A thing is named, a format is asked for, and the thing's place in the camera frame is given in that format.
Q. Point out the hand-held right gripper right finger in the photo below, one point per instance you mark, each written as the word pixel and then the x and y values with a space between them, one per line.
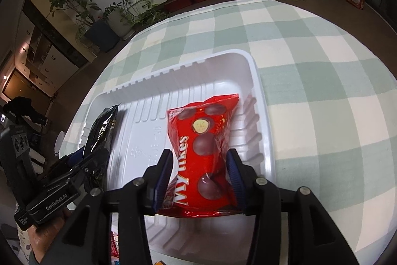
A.
pixel 234 178

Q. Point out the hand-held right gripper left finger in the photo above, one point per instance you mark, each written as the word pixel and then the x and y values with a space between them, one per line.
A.
pixel 164 178

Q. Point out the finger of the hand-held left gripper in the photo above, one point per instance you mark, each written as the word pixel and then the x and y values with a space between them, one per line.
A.
pixel 66 161
pixel 93 161

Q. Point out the black snack bag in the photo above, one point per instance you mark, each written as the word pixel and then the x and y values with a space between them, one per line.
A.
pixel 104 128

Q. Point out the red chocolate ball snack bag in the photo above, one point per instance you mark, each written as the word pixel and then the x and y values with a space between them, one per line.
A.
pixel 201 140

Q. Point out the white plastic tray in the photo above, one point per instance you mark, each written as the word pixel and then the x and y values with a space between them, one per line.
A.
pixel 192 85

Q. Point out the person's left hand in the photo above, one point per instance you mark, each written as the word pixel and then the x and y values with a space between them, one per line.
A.
pixel 43 234

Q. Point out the red snack packet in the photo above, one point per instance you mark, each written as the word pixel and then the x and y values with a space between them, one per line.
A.
pixel 114 243

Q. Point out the leafy tree in grey pot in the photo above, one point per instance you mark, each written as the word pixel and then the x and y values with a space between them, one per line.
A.
pixel 100 35

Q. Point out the green checked tablecloth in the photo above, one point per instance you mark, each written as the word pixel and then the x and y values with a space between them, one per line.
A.
pixel 310 66

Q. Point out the small plant in white pot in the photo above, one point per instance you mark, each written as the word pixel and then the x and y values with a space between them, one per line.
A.
pixel 119 22

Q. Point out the wooden wall cabinet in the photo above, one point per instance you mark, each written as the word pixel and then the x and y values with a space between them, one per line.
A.
pixel 46 44

